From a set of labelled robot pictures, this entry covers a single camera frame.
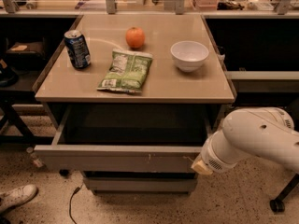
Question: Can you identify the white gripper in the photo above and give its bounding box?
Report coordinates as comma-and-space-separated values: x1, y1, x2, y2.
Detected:
192, 135, 236, 175

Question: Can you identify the grey top drawer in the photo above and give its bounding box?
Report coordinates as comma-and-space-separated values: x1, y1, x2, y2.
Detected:
36, 104, 209, 173

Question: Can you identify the grey drawer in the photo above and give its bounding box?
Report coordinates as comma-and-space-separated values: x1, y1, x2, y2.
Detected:
81, 171, 197, 193
36, 104, 209, 173

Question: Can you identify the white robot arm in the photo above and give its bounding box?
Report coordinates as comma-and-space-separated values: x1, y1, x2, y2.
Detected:
192, 107, 299, 175

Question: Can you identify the grey drawer cabinet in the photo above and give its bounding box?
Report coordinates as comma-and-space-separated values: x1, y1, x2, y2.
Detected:
32, 13, 237, 176

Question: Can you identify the grey lower drawer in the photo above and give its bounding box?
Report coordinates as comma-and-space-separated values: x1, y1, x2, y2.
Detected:
81, 171, 197, 193

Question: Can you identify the white bowl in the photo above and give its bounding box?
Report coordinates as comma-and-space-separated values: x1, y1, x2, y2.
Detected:
170, 41, 209, 72

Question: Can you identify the green chip bag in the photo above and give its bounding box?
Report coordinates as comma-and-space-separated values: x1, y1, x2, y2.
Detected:
97, 49, 153, 93

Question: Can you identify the orange fruit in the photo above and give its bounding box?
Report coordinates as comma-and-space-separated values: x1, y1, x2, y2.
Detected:
125, 27, 145, 49

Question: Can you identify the clear plastic bottle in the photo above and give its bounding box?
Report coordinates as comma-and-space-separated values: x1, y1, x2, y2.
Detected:
26, 147, 44, 168

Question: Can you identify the blue soda can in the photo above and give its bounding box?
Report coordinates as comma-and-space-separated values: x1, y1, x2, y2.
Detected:
64, 30, 91, 69

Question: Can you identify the white sneaker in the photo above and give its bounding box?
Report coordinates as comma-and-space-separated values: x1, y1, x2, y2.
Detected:
0, 184, 38, 213

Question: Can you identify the black floor cable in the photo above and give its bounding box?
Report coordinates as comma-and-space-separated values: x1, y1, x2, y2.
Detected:
68, 186, 82, 224

